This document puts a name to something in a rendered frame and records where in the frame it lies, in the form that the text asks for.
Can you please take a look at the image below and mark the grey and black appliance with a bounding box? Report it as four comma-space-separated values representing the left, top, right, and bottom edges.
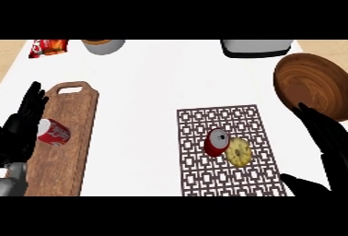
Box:
219, 39, 295, 59

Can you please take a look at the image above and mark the brown wooden bowl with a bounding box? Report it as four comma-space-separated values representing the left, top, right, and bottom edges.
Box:
271, 53, 348, 123

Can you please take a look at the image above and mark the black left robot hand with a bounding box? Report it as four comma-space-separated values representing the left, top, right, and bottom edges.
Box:
0, 80, 50, 167

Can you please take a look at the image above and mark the brown patterned placemat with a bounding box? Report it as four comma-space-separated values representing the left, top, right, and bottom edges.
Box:
175, 104, 289, 197

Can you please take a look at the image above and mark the brown wooden cutting board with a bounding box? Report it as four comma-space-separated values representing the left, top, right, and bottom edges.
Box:
22, 80, 100, 197

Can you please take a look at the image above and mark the red soda can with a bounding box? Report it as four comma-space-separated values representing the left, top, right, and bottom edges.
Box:
202, 127, 231, 159
35, 118, 72, 147

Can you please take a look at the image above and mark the red snack bag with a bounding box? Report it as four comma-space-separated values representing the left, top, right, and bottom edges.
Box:
26, 39, 70, 59

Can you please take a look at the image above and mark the yellow squash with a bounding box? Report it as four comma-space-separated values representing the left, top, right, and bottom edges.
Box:
224, 136, 252, 169

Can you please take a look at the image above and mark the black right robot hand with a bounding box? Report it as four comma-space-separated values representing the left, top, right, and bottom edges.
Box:
278, 102, 348, 197

